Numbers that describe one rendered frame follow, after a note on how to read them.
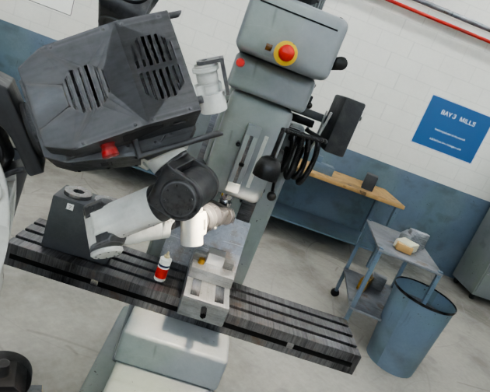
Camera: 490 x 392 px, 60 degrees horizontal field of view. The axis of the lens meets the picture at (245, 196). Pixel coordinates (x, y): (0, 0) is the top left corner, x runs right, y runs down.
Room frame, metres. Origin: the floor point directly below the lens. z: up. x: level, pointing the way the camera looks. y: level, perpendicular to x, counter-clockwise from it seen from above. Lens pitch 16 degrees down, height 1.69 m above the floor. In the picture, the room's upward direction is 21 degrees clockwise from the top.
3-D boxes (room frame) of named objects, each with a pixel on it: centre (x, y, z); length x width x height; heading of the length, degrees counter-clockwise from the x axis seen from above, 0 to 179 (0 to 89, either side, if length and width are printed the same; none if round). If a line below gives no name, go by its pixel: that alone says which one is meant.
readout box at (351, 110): (1.70, -0.25, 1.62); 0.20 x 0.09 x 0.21; 6
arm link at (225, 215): (1.28, 0.08, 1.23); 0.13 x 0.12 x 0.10; 75
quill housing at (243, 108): (1.37, 0.06, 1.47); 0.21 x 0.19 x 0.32; 96
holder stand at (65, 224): (1.31, 0.47, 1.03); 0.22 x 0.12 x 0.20; 99
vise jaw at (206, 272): (1.31, 0.01, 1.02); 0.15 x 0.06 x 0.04; 97
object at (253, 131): (1.25, 0.05, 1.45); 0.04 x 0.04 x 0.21; 6
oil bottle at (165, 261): (1.31, 0.17, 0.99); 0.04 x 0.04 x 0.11
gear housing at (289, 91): (1.41, 0.06, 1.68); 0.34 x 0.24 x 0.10; 6
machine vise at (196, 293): (1.34, 0.01, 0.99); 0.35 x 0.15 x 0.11; 7
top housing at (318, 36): (1.38, 0.06, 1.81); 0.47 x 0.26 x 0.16; 6
